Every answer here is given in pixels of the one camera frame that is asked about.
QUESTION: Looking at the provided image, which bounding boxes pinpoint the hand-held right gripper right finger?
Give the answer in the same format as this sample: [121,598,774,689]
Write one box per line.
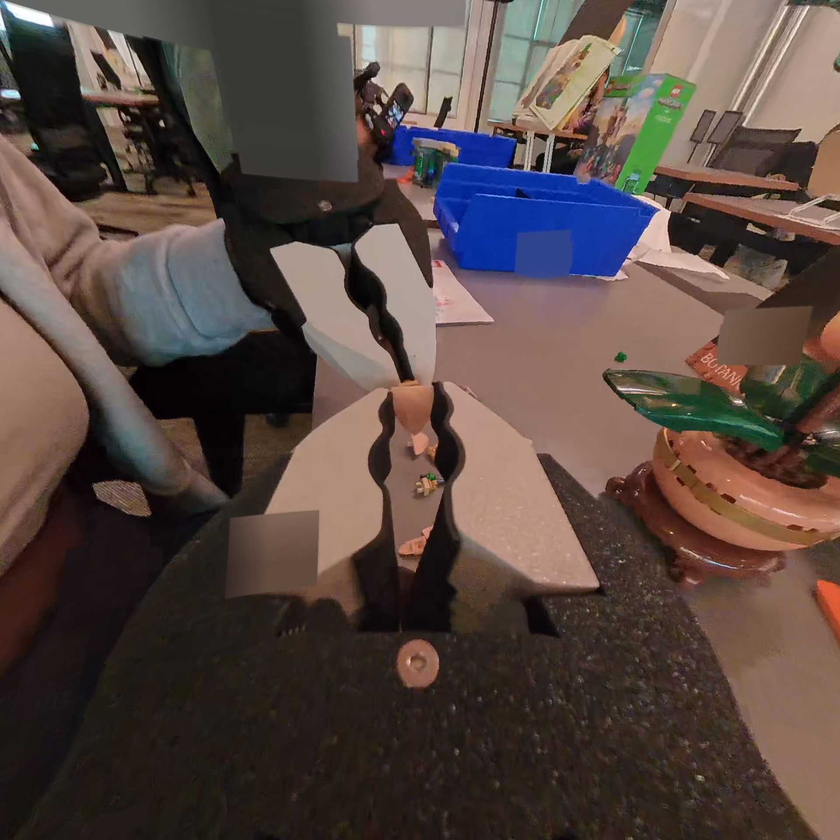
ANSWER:
[412,381,601,627]

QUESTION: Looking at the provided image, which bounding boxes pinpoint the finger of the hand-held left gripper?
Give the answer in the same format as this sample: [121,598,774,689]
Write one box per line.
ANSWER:
[269,243,404,389]
[350,223,438,386]

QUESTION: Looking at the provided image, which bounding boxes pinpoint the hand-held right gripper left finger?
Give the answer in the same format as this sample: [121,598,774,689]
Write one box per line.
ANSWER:
[262,386,404,624]

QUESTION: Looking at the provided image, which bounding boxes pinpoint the pile of small toy bricks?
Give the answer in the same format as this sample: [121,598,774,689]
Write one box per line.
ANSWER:
[397,430,450,556]

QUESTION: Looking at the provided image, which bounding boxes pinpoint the tan flower brick assembly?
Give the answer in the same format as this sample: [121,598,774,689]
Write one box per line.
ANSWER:
[392,377,435,435]

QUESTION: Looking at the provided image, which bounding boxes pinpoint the person's left forearm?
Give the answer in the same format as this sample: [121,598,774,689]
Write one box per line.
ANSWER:
[0,134,280,368]

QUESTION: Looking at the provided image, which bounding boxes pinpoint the grey desk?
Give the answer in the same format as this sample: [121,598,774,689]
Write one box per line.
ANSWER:
[311,161,840,840]

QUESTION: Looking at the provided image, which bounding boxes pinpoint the office desk with black legs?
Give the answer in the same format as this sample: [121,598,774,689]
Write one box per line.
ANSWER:
[655,164,840,266]

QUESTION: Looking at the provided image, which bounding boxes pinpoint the small colourful brick model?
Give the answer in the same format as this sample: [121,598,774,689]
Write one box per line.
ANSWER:
[412,138,460,189]

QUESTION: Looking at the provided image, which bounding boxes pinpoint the blue plastic bin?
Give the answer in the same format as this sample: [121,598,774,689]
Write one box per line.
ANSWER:
[387,126,517,168]
[433,163,657,278]

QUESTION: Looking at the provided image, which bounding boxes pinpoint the phone on stand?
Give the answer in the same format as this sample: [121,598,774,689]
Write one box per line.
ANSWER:
[353,62,416,143]

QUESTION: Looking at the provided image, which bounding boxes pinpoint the toy brick potted plant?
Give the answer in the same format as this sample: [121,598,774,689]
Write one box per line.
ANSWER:
[602,289,840,588]

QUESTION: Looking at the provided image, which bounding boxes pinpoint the dark orchid picture box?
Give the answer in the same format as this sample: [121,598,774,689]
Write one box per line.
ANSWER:
[686,249,840,395]

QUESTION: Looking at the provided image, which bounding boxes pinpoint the black office chair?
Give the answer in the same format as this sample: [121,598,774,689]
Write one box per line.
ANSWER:
[0,13,107,199]

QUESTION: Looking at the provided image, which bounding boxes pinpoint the leaning toy set boxes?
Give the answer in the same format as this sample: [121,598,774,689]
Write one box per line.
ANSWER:
[512,36,621,130]

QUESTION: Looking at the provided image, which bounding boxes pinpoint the green toy set box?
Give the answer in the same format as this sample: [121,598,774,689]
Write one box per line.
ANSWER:
[577,72,697,194]

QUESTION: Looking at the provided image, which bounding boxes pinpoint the orange brick separator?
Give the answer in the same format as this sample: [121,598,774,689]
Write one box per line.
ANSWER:
[814,579,840,641]

